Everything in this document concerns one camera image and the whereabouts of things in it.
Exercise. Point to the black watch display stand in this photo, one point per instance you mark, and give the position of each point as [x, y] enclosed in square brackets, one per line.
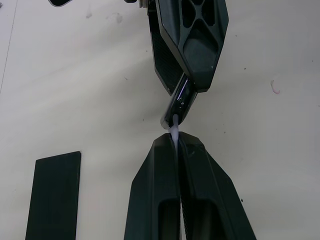
[55, 195]

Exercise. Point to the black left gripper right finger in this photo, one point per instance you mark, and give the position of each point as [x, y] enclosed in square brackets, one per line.
[210, 195]

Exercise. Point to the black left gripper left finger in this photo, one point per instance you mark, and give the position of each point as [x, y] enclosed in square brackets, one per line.
[155, 190]

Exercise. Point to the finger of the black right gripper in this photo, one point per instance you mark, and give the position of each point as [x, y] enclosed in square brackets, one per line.
[200, 55]
[165, 65]

